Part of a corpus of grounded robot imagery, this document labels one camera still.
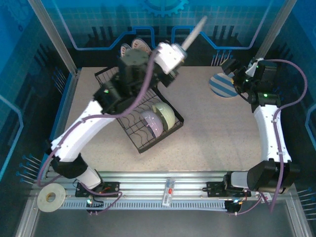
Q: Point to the large plate with sunburst print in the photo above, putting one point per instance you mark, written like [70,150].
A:
[140,45]

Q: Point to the pale green bowl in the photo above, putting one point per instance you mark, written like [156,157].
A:
[166,114]

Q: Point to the pale purple bowl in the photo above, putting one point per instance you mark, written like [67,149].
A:
[153,123]

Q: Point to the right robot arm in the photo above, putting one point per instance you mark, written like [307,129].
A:
[269,133]

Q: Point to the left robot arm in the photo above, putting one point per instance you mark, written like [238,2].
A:
[79,133]

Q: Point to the white printed card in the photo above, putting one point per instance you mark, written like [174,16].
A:
[264,198]

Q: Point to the small lit circuit board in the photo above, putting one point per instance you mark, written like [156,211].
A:
[234,202]
[90,201]

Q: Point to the white tape roll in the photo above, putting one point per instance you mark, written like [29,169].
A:
[43,202]

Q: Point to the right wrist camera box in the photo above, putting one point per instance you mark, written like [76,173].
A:
[252,67]

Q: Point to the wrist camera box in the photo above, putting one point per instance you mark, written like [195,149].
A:
[252,67]
[169,58]

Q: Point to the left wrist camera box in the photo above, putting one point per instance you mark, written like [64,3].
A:
[169,58]

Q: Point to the aluminium frame post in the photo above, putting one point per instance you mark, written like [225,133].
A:
[270,37]
[53,37]

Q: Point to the aluminium table side rail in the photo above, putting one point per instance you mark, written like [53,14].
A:
[64,111]

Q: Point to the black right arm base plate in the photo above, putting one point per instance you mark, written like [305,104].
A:
[214,188]

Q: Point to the aluminium front rail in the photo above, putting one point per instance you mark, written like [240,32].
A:
[148,187]

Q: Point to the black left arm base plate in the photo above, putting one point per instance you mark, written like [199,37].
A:
[111,188]

